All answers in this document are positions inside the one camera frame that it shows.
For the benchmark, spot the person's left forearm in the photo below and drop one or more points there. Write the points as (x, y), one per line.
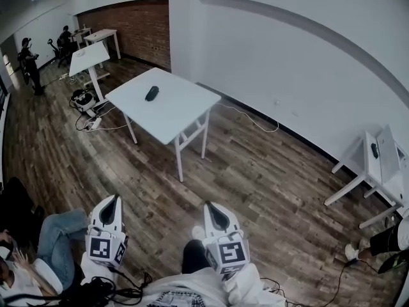
(92, 270)

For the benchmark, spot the black bag on floor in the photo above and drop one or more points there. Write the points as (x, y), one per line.
(82, 100)

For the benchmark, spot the white high table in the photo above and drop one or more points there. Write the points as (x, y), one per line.
(102, 34)

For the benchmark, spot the white standing desk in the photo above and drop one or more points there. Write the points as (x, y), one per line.
(87, 58)

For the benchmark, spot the person's white shoe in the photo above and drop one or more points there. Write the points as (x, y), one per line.
(198, 232)

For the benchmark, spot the black metal railing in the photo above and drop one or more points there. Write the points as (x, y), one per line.
(3, 94)

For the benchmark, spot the small black device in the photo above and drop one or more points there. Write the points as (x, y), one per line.
(374, 150)

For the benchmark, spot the white square table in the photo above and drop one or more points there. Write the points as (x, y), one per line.
(179, 107)

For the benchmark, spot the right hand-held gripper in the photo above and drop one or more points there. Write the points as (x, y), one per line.
(230, 254)

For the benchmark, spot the person's right forearm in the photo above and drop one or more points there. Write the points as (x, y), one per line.
(246, 283)

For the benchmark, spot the person's white hoodie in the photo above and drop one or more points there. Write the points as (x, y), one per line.
(191, 288)

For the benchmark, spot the person's black trouser leg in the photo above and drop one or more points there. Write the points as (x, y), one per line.
(195, 257)

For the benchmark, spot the white power strip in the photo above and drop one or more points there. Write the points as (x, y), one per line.
(96, 123)

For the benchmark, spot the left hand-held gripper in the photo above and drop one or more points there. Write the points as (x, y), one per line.
(102, 248)

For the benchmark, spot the white table with laptop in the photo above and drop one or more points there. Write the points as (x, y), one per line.
(370, 168)

